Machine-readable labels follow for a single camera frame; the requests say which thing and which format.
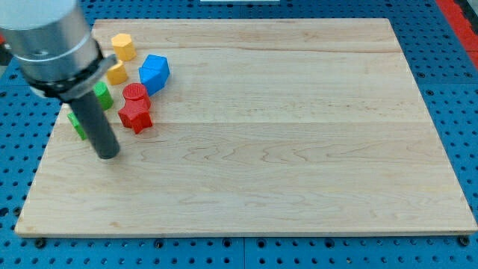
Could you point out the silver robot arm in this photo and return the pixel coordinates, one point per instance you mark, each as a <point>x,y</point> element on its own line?
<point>54,46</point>

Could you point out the yellow block near arm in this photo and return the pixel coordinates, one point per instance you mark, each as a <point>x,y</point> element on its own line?
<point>117,73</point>

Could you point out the red star block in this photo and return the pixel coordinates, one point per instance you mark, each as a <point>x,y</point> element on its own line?
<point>135,115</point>

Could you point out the wooden board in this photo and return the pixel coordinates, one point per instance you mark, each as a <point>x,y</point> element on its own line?
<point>266,128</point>

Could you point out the blue cube block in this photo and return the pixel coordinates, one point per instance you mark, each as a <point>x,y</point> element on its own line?
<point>154,80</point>

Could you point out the blue block behind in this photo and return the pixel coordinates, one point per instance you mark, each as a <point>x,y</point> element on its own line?
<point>158,65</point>

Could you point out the red cylinder block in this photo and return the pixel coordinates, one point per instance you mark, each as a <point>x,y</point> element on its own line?
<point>136,92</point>

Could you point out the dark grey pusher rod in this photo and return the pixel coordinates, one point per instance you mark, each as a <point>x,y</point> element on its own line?
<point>95,125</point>

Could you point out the green cylinder block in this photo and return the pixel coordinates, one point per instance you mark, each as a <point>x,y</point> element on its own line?
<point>103,95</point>

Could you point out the yellow hexagon block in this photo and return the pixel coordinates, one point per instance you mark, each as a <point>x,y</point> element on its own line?
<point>123,47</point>

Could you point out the green block left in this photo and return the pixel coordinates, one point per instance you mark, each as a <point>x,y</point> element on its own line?
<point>76,125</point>

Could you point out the red strip at right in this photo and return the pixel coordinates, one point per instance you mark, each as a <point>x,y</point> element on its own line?
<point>463,20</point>

